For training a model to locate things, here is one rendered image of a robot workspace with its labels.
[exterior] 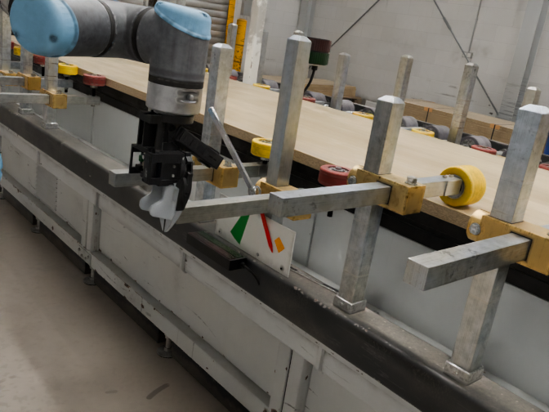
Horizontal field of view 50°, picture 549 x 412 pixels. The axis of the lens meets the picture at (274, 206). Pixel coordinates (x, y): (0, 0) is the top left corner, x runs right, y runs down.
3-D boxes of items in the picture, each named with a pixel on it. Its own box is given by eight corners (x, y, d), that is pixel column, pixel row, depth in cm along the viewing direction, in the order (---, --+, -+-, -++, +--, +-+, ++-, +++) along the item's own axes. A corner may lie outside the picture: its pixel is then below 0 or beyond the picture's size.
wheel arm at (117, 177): (114, 191, 123) (116, 172, 122) (107, 186, 125) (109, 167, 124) (273, 179, 151) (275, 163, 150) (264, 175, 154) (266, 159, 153)
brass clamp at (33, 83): (25, 90, 223) (26, 76, 222) (13, 83, 233) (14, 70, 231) (42, 91, 227) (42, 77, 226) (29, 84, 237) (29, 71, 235)
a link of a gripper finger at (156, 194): (132, 227, 104) (138, 176, 102) (162, 224, 108) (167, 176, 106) (141, 233, 102) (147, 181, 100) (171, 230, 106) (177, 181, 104)
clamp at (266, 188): (292, 221, 119) (296, 197, 118) (251, 200, 128) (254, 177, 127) (313, 218, 123) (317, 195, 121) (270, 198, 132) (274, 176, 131)
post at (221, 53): (198, 242, 147) (220, 43, 133) (189, 237, 150) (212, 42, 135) (209, 240, 149) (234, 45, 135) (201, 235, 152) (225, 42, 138)
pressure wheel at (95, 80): (87, 101, 225) (88, 71, 222) (107, 105, 225) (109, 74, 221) (78, 104, 218) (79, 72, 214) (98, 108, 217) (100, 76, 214)
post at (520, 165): (459, 406, 95) (544, 107, 80) (440, 394, 97) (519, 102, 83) (470, 400, 97) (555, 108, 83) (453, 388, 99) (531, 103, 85)
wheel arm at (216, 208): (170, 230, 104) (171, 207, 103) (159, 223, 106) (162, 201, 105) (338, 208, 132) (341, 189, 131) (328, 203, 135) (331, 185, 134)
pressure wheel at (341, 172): (329, 224, 129) (339, 172, 125) (305, 212, 134) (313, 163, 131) (354, 220, 134) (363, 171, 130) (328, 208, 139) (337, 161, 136)
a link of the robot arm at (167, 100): (184, 81, 103) (216, 91, 97) (180, 109, 105) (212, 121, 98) (137, 77, 97) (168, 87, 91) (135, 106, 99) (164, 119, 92)
